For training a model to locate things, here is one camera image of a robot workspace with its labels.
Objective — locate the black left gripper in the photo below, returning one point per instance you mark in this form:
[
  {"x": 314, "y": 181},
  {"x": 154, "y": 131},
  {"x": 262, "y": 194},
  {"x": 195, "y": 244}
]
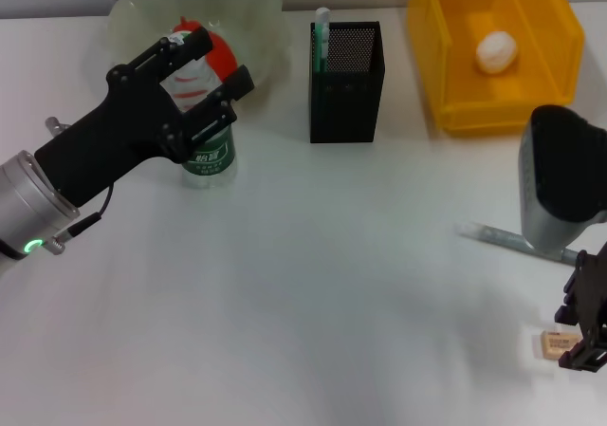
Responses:
[{"x": 118, "y": 136}]

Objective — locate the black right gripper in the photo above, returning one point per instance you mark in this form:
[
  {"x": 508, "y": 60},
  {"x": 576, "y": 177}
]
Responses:
[{"x": 598, "y": 298}]

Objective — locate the orange fruit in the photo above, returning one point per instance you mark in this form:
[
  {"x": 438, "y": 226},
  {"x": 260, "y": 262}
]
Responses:
[{"x": 223, "y": 58}]

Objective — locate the beige eraser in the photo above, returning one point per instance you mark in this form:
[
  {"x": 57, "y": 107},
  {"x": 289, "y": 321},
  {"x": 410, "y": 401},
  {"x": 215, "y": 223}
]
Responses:
[{"x": 551, "y": 345}]

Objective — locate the clear green-label water bottle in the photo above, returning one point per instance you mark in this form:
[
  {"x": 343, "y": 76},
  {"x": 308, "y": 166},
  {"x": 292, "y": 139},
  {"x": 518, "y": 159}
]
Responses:
[{"x": 208, "y": 162}]

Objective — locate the green utility knife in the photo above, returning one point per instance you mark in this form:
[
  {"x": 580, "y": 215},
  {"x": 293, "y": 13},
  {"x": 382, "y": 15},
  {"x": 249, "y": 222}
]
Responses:
[{"x": 322, "y": 37}]

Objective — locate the grey marker pen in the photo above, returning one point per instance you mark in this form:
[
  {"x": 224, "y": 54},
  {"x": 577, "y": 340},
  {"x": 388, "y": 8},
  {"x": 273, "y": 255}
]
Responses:
[{"x": 498, "y": 236}]

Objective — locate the white paper ball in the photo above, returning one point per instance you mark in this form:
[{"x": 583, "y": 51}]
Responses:
[{"x": 495, "y": 52}]

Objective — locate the translucent green fruit plate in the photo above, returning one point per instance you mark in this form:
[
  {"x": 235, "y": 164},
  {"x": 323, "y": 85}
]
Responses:
[{"x": 256, "y": 27}]

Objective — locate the black mesh pen holder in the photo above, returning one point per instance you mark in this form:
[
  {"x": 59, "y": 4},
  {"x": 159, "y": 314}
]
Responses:
[{"x": 343, "y": 108}]

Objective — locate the yellow plastic bin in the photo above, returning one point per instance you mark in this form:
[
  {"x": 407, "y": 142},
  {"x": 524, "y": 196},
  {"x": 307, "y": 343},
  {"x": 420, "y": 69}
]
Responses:
[{"x": 455, "y": 65}]

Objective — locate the left silver mount clamp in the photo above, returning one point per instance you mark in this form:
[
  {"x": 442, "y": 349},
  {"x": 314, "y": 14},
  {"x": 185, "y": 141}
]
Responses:
[{"x": 56, "y": 126}]

